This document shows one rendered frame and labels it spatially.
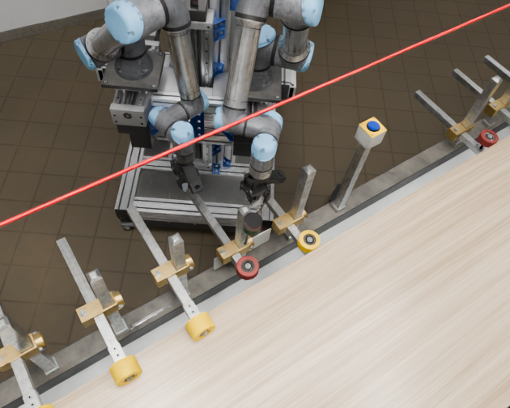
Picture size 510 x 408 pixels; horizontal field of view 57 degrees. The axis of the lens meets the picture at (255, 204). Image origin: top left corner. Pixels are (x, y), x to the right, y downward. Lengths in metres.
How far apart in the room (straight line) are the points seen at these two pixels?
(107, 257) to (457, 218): 1.78
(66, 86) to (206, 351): 2.46
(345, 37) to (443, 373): 2.95
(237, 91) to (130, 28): 0.36
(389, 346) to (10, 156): 2.49
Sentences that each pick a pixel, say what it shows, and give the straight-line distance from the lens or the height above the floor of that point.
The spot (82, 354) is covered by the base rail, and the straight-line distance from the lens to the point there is 1.80.
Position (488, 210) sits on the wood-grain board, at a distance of 2.06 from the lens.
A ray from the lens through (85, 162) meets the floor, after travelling 3.09.
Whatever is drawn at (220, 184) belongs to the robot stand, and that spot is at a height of 0.21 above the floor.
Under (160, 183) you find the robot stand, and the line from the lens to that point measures 2.66.
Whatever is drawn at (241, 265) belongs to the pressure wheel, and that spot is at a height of 0.90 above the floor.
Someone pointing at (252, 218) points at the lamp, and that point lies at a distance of 1.50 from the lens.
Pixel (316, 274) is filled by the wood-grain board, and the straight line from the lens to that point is 1.67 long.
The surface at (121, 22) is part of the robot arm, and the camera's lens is 1.45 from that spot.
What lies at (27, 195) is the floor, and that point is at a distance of 3.04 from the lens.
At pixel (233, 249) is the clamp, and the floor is 0.87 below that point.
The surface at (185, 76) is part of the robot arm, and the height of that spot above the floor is 1.27.
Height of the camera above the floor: 2.39
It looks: 57 degrees down
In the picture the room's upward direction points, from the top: 9 degrees clockwise
